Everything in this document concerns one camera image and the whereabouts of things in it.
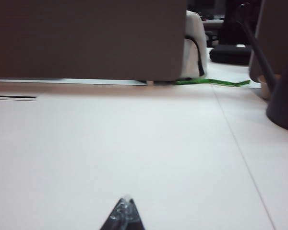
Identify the small beige paper bowl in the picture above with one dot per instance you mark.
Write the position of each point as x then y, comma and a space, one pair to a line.
264, 91

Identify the white partition foot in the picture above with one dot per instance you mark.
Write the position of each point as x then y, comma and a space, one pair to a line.
150, 83

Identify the seated person in dark top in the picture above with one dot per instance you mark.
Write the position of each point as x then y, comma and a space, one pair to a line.
232, 21

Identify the silver partition base rail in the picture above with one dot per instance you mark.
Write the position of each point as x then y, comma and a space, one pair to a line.
86, 81

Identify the black cushion bag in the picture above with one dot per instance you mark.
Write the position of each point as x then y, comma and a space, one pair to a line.
230, 55

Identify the small white mouse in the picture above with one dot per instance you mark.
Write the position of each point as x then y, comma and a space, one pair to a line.
241, 45

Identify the narrow brown desk partition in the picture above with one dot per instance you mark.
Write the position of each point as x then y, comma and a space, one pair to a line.
278, 36

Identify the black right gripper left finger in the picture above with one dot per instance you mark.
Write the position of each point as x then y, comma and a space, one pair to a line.
117, 215

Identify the green tape strip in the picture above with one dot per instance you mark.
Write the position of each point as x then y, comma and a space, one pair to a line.
213, 82

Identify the wide brown desk partition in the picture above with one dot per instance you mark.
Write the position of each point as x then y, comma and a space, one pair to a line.
86, 36

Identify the black computer monitor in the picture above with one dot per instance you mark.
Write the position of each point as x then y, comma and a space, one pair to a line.
201, 3

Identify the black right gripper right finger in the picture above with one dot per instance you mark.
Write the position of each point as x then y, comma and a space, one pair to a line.
134, 219

